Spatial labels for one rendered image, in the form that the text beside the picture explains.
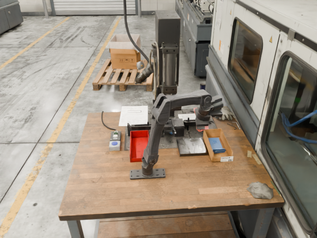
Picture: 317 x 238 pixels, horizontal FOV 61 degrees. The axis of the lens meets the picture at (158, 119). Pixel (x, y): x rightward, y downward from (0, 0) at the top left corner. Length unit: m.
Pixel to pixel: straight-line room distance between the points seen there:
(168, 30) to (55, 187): 1.95
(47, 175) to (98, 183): 1.60
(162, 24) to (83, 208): 1.07
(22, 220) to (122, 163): 1.36
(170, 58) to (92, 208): 0.91
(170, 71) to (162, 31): 0.23
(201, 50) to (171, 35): 3.19
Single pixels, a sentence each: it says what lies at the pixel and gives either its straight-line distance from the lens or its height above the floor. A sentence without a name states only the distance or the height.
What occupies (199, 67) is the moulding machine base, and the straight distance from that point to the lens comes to 4.91.
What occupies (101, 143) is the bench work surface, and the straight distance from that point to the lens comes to 1.82.
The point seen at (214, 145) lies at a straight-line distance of 1.77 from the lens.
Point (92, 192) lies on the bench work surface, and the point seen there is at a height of 0.90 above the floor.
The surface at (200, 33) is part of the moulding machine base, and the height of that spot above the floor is 0.83.
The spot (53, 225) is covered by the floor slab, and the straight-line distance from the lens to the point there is 2.62.
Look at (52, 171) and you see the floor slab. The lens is 3.12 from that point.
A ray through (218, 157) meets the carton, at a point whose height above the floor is 0.93.
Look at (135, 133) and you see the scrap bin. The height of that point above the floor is 0.94.
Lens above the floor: 1.96
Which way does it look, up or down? 31 degrees down
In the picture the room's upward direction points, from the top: 1 degrees counter-clockwise
